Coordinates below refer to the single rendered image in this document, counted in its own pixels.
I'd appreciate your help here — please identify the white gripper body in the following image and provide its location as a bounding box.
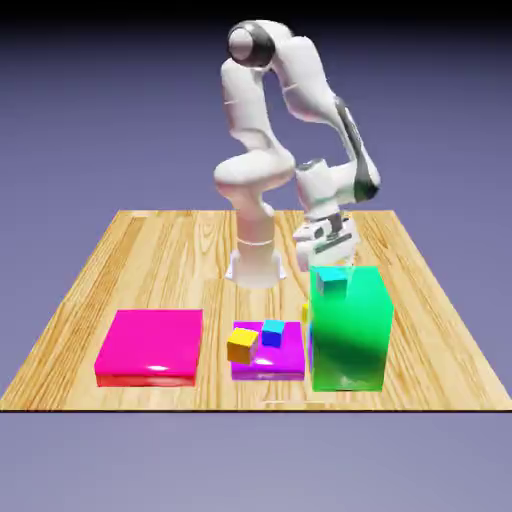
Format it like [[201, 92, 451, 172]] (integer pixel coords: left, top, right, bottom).
[[292, 218, 361, 274]]

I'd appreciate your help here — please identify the small cyan cube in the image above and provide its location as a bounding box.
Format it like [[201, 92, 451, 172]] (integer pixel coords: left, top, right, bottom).
[[315, 267, 349, 300]]

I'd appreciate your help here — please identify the small blue cube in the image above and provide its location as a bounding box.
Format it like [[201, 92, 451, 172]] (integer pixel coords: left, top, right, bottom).
[[261, 319, 286, 348]]

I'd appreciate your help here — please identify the large green box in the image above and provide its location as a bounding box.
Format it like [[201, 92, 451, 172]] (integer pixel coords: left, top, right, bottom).
[[309, 265, 395, 393]]

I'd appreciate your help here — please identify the large magenta box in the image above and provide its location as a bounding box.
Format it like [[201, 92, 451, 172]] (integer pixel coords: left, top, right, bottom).
[[230, 320, 306, 382]]

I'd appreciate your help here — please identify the large pink box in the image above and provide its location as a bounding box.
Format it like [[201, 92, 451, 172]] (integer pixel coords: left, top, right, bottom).
[[94, 308, 204, 388]]

